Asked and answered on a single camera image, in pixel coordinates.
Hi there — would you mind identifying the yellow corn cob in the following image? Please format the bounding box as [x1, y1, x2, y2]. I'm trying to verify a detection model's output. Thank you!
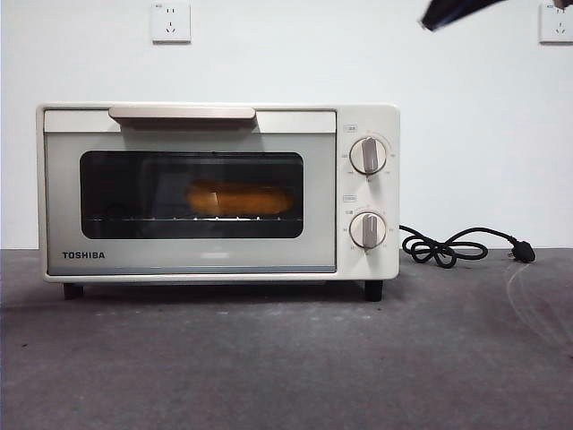
[185, 178, 295, 216]

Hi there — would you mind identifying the metal wire oven rack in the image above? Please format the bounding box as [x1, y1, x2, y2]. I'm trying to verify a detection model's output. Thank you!
[84, 216, 302, 224]

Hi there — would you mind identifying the black power cable with plug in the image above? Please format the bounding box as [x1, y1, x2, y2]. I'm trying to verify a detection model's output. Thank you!
[398, 225, 536, 265]

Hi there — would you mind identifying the glass oven door with handle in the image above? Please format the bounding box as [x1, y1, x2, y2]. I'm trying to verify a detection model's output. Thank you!
[43, 106, 338, 275]

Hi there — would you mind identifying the small cream oven knob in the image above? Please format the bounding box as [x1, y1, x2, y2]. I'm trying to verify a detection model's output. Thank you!
[349, 211, 387, 250]

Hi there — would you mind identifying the cream Toshiba toaster oven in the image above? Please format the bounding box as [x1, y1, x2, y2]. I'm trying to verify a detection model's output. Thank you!
[36, 101, 401, 283]

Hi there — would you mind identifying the white wall socket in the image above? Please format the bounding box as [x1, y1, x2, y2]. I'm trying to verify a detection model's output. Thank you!
[538, 2, 573, 45]
[151, 2, 192, 45]

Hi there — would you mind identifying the large cream oven knob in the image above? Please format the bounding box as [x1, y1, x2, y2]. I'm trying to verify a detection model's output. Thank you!
[349, 136, 389, 176]

